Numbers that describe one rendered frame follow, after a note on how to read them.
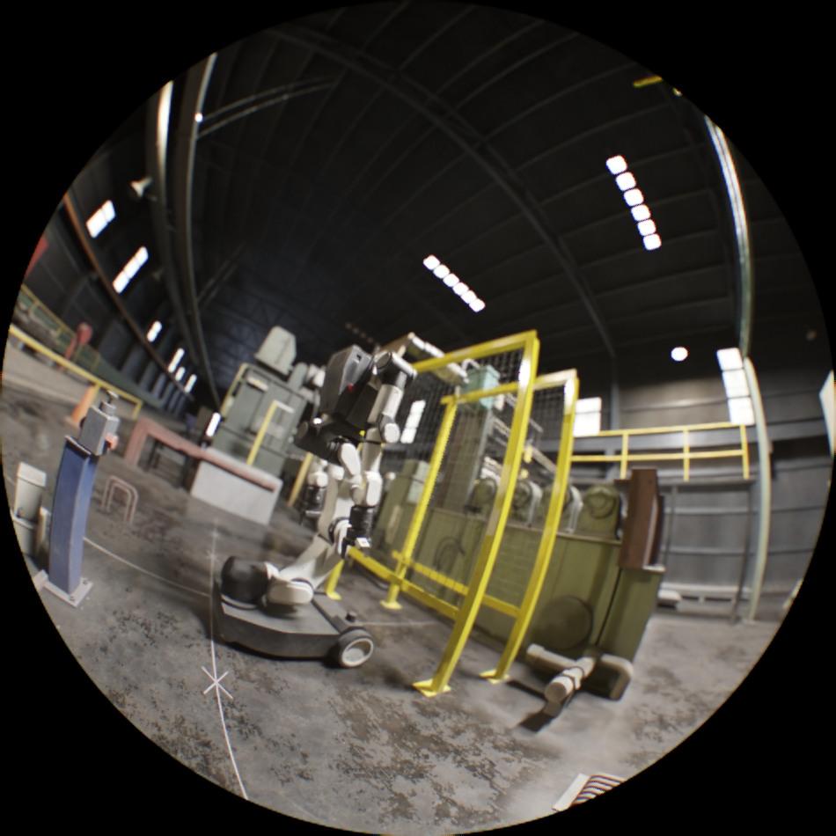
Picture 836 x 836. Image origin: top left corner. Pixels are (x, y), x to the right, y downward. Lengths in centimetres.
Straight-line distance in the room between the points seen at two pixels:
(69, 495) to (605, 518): 254
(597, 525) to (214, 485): 360
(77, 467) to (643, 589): 248
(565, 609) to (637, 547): 57
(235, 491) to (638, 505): 366
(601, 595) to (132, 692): 209
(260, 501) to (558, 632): 317
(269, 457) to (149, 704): 373
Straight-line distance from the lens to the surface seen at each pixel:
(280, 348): 455
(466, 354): 182
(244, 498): 352
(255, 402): 428
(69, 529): 116
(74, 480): 110
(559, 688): 133
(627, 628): 190
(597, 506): 197
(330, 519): 128
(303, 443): 116
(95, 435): 105
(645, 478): 182
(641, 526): 177
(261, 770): 92
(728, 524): 1122
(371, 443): 108
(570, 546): 196
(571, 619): 192
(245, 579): 122
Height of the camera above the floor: 79
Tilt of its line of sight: 19 degrees up
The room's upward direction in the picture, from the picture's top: 19 degrees clockwise
